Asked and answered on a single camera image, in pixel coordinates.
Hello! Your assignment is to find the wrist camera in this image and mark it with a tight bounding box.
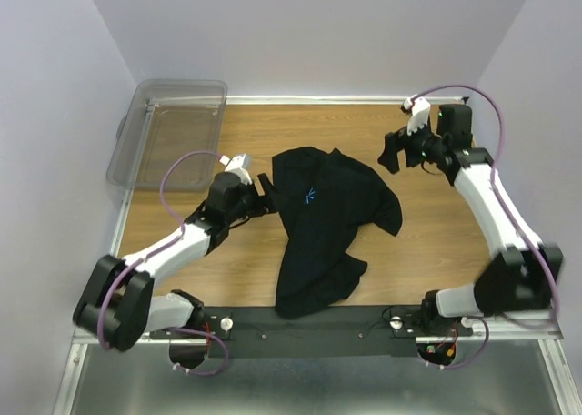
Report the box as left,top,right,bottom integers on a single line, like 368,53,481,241
219,153,252,185
401,97,431,136

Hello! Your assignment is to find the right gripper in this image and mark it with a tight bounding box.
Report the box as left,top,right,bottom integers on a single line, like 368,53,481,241
375,114,444,174

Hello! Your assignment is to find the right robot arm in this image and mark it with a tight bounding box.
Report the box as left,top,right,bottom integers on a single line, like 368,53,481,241
378,98,564,335

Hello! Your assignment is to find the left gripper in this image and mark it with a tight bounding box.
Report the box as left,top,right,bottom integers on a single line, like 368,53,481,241
225,174,288,226

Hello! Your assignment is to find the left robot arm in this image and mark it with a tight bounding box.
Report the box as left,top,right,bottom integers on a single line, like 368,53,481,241
73,172,276,352

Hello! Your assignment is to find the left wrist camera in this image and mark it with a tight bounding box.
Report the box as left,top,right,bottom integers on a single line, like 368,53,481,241
219,153,252,185

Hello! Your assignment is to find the clear plastic bin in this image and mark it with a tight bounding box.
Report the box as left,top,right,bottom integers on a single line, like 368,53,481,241
106,79,227,192

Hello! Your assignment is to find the black t-shirt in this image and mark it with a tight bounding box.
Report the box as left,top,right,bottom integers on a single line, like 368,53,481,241
272,147,403,319

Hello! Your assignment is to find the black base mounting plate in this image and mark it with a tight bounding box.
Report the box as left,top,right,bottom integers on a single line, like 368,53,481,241
149,304,474,359

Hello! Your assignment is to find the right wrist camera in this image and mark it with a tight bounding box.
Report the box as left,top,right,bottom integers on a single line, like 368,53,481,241
401,97,431,136

